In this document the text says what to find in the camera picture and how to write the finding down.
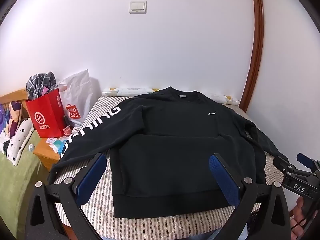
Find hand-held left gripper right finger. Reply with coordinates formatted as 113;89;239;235
209;152;292;240

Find small packets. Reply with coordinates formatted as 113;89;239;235
46;136;68;153

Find wooden nightstand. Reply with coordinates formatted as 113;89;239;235
33;127;75;172

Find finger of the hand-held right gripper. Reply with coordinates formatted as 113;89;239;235
296;152;320;172
273;156;297;178

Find green blanket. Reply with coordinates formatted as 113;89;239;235
0;130;50;230

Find plaid cloth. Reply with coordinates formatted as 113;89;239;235
26;72;58;102

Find white flower-print pillow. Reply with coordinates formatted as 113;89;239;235
0;117;35;167

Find wooden headboard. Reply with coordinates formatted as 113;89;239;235
0;88;28;103

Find striped bed sheet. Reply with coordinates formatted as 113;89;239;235
54;95;290;240

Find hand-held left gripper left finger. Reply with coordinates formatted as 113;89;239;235
25;152;108;240

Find red paper bag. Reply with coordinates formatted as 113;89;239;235
25;88;66;138

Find brown wooden door frame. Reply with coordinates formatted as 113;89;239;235
239;0;265;113

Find white light switch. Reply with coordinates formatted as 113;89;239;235
129;1;148;14

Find black sweatshirt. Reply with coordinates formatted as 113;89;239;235
51;86;289;218

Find white plastic bag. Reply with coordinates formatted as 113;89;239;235
58;69;91;128

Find person's right hand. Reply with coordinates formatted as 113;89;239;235
290;197;308;240

